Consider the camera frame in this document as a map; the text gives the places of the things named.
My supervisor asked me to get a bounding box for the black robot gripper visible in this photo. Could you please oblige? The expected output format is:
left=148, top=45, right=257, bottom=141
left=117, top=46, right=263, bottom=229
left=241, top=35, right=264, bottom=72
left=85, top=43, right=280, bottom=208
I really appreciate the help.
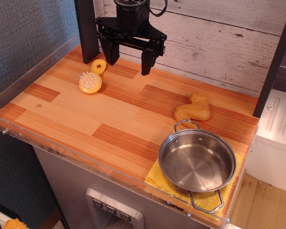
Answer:
left=95, top=0, right=167, bottom=76

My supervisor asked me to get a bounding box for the silver steel pot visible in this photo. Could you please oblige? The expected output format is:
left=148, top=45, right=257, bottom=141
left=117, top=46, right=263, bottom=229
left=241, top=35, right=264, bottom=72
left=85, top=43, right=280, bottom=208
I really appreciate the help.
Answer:
left=158, top=120, right=237, bottom=214

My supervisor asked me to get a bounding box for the yellow scrub brush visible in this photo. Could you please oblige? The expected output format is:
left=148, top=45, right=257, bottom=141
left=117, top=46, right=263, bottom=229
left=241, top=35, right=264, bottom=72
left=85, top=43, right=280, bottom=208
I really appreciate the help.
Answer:
left=79, top=59, right=107, bottom=94

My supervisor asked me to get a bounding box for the toy chicken piece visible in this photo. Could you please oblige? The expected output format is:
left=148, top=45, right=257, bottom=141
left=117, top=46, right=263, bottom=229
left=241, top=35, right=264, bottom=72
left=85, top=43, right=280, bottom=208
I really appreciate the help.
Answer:
left=174, top=92, right=210, bottom=122

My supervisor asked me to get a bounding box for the yellow folded cloth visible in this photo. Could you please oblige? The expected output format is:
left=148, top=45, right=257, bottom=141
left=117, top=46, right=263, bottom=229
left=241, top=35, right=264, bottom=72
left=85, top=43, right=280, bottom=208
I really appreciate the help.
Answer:
left=144, top=151, right=244, bottom=219

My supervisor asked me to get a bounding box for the clear acrylic table guard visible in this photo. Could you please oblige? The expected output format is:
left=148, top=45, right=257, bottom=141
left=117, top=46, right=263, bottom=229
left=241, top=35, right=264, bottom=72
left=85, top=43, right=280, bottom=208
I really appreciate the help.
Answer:
left=0, top=45, right=258, bottom=228

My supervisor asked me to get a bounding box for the grey toy fridge cabinet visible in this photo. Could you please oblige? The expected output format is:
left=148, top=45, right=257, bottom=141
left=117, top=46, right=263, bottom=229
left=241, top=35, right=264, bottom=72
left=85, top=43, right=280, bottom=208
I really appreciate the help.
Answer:
left=33, top=147, right=206, bottom=229

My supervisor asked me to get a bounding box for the silver dispenser button panel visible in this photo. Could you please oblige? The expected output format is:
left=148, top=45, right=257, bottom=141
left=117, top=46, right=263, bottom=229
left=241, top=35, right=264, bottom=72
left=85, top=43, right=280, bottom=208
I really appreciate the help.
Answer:
left=86, top=187, right=144, bottom=229

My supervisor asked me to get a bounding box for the white toy appliance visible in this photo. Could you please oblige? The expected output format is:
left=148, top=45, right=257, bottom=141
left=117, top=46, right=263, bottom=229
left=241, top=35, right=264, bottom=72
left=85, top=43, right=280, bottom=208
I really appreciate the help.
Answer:
left=245, top=90, right=286, bottom=191

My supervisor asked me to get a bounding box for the orange object at corner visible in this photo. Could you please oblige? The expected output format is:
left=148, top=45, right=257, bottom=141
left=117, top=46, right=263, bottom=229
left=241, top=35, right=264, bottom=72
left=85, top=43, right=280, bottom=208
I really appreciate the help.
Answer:
left=3, top=219, right=27, bottom=229

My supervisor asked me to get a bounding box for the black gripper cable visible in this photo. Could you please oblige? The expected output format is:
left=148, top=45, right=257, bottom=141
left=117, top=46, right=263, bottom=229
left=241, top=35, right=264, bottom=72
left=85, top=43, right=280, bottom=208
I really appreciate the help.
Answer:
left=146, top=0, right=169, bottom=17

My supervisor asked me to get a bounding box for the black left support post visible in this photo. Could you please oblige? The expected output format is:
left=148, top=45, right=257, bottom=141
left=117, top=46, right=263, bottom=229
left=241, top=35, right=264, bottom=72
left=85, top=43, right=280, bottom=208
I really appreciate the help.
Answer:
left=74, top=0, right=100, bottom=63

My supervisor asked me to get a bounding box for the black support post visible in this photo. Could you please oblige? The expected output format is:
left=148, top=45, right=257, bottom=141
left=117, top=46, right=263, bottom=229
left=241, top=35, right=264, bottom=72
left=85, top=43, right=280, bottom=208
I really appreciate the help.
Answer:
left=253, top=22, right=286, bottom=118
left=74, top=0, right=100, bottom=63

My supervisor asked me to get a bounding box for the black right support post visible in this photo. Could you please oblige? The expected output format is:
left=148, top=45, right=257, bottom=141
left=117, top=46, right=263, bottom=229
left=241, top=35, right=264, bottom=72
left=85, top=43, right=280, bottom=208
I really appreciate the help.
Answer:
left=253, top=22, right=286, bottom=118

